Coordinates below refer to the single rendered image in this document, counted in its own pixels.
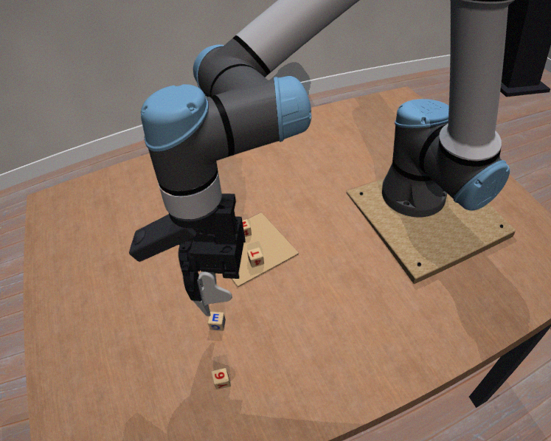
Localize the tan square mat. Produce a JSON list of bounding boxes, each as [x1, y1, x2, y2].
[[232, 212, 299, 287]]

